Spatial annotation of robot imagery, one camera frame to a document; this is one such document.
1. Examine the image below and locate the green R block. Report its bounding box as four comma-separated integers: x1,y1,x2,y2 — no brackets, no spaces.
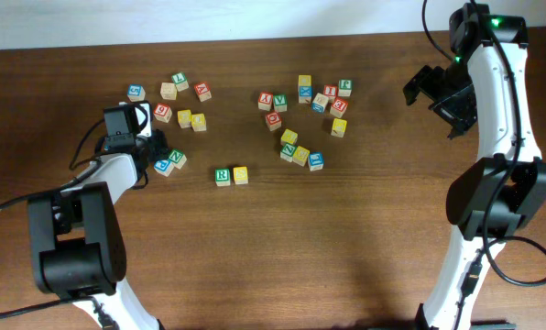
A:
214,169,231,187

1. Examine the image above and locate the yellow S block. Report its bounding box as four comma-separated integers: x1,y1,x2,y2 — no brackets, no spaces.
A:
233,166,248,185

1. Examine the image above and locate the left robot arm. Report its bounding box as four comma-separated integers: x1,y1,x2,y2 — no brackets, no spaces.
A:
27,101,167,330

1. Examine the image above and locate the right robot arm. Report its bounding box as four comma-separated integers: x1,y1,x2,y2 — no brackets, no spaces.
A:
403,1,546,329

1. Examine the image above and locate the blue number 5 block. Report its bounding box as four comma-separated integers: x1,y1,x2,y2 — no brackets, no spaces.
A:
127,84,146,102

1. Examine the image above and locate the red 6 block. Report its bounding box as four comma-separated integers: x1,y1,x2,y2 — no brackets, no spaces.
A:
153,103,172,123

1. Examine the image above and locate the plain wooden block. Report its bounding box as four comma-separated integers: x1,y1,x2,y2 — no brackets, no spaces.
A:
159,82,178,100

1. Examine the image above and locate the blue P block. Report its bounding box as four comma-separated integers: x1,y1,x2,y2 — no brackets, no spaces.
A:
154,159,175,177

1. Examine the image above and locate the yellow block left of pair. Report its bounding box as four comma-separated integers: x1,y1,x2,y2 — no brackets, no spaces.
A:
177,109,192,128

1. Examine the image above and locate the yellow block of pair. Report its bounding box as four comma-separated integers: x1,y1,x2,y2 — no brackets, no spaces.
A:
177,109,192,128
191,113,207,132

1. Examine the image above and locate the green N block left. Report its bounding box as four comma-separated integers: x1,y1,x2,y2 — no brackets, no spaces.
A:
168,149,187,170

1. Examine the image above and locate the green n block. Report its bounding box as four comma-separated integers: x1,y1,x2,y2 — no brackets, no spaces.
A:
280,143,297,162
168,149,187,170

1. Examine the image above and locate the green L block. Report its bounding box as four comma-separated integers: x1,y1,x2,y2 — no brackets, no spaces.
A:
171,71,189,92

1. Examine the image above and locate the yellow block right of pair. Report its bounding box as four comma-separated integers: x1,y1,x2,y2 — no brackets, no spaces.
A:
191,113,207,132

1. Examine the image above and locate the red A block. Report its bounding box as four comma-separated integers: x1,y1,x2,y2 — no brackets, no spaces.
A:
194,82,212,102

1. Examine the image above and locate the green J block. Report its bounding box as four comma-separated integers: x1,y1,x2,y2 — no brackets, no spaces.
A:
338,79,353,97

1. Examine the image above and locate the yellow K block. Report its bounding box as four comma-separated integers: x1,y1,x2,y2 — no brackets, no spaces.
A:
331,118,347,138

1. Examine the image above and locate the red E block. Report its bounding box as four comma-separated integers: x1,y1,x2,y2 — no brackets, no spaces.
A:
330,97,348,118

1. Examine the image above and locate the red I block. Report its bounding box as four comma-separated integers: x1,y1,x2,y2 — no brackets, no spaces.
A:
322,85,338,103

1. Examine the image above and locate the blue edged tilted block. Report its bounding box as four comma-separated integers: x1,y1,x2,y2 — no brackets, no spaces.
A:
311,93,329,114

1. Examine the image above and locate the blue L block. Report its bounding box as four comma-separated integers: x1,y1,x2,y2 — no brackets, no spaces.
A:
308,152,324,171

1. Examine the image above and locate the red Y block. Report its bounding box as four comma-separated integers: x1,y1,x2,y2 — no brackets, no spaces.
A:
257,92,273,111

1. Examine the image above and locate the red C block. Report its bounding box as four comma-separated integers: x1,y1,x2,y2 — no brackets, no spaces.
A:
265,112,282,131

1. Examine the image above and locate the blue X block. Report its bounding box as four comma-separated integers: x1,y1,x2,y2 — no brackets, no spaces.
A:
298,86,312,104

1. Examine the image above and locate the yellow O block right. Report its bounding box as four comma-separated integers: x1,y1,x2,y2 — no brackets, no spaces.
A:
292,146,310,167

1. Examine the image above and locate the yellow top block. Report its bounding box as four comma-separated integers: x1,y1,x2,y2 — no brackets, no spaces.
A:
298,75,311,87

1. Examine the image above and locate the green V block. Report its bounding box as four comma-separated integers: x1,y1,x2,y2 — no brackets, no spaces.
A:
273,94,288,113

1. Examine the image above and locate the yellow Z block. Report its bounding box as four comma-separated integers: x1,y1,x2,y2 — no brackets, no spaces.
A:
280,128,299,146

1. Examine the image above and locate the green N block right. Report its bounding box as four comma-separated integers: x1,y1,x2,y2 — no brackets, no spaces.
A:
280,143,297,162

